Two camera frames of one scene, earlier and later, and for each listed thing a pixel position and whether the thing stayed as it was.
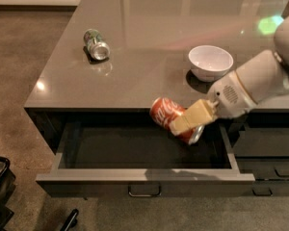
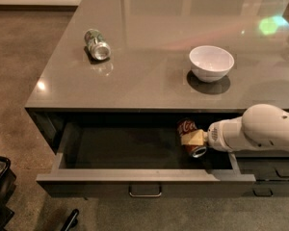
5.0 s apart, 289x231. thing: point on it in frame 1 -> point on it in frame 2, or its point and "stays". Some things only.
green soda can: (97, 47) stays
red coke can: (164, 112) -> (184, 126)
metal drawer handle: (146, 191) stays
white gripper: (229, 97) -> (216, 134)
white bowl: (210, 63) stays
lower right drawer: (266, 151) stays
